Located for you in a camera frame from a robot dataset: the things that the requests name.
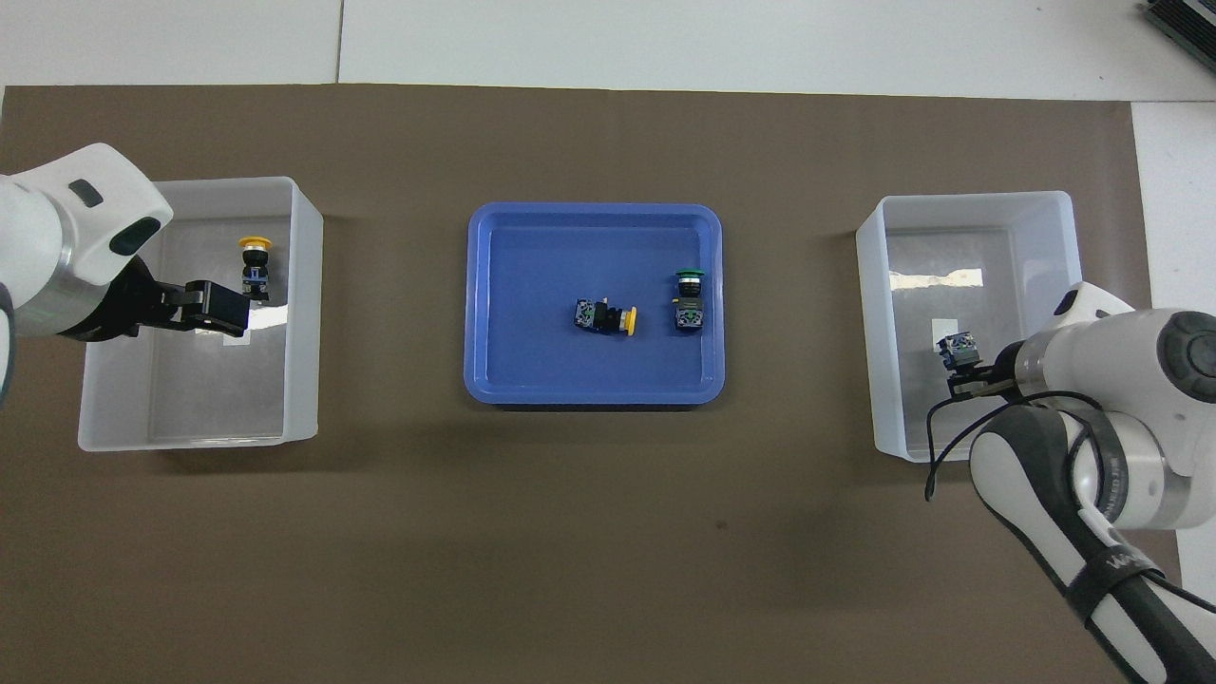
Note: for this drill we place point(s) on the white label sticker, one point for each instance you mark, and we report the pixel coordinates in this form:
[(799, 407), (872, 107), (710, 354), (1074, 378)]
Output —
[(940, 330), (236, 340)]

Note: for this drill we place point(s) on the translucent white plastic box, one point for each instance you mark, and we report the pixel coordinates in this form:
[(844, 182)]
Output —
[(190, 399), (912, 399)]

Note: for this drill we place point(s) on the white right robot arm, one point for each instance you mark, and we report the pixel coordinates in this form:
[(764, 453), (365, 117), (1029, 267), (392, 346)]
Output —
[(1121, 427)]

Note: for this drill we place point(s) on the small-cap yellow push button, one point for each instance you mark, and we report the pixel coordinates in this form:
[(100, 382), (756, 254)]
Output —
[(594, 315)]

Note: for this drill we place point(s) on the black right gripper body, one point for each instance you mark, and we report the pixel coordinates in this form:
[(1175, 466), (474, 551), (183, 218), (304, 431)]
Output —
[(1012, 370)]

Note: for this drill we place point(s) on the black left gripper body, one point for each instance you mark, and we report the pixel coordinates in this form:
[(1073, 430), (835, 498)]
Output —
[(128, 304)]

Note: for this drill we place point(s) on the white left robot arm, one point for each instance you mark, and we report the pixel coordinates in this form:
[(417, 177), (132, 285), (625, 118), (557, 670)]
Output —
[(57, 237)]

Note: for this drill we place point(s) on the small-cap green push button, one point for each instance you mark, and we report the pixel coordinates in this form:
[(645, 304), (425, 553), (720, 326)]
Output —
[(958, 350)]

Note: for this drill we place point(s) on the large-cap green push button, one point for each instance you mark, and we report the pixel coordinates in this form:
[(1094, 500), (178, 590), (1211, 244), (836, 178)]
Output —
[(690, 312)]

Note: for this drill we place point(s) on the black ribbed device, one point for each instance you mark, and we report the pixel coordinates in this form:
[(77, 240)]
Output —
[(1187, 24)]

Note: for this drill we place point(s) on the large-cap yellow push button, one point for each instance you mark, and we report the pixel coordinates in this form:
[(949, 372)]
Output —
[(255, 280)]

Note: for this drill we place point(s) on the blue plastic tray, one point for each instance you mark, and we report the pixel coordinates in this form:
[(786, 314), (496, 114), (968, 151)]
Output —
[(570, 370)]

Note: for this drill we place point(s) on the brown table mat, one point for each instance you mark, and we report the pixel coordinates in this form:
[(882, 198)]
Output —
[(608, 532)]

